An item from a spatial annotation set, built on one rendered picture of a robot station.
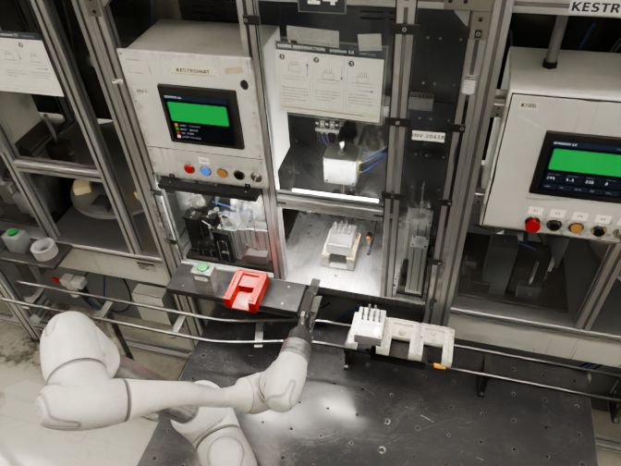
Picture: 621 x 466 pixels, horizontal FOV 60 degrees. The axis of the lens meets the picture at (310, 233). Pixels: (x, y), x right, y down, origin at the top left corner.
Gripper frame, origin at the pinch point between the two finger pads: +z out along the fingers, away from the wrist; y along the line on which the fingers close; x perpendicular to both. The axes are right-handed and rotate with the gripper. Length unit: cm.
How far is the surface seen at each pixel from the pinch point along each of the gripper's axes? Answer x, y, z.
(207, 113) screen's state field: 36, 53, 18
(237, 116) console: 27, 52, 19
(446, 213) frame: -38.0, 23.7, 21.6
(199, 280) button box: 48, -14, 8
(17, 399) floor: 163, -112, -13
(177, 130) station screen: 47, 46, 18
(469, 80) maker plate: -38, 69, 21
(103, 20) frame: 64, 78, 22
